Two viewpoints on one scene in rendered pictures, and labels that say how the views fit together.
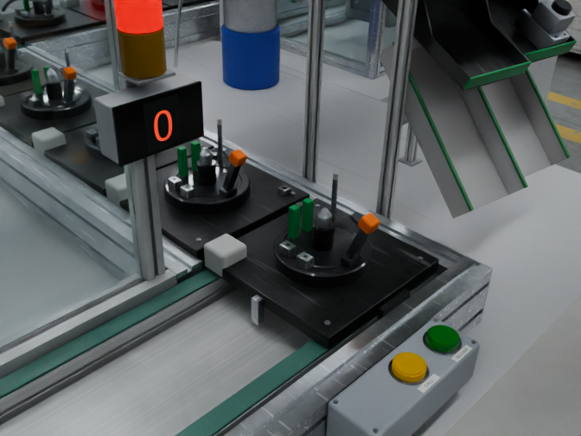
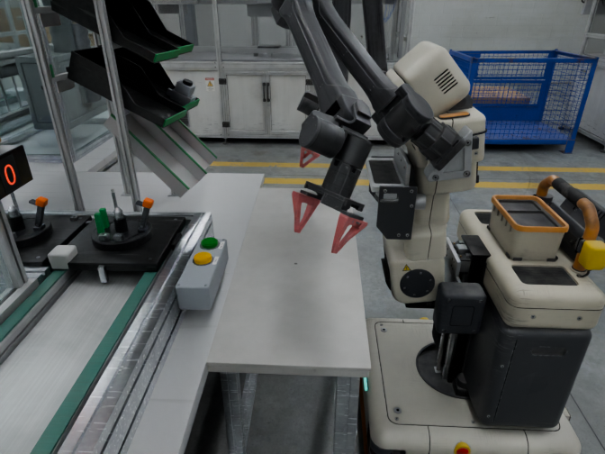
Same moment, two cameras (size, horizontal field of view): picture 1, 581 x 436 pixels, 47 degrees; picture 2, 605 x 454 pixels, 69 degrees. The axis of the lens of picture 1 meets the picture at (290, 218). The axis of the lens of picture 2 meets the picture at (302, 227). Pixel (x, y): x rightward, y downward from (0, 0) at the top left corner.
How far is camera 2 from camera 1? 0.34 m
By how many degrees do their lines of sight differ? 36
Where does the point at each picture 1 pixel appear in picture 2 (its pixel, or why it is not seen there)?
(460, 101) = (156, 141)
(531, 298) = (230, 226)
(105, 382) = (29, 348)
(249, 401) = (132, 307)
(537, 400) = (257, 259)
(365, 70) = not seen: hidden behind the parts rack
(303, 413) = (167, 295)
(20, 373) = not seen: outside the picture
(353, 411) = (190, 284)
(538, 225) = (213, 198)
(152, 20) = not seen: outside the picture
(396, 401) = (206, 272)
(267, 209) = (71, 230)
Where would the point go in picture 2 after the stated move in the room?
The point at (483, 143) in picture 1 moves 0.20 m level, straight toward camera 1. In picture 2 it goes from (176, 159) to (190, 181)
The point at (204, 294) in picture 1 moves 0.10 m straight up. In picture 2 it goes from (60, 284) to (49, 244)
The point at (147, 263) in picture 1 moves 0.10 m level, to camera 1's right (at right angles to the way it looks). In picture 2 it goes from (16, 275) to (68, 258)
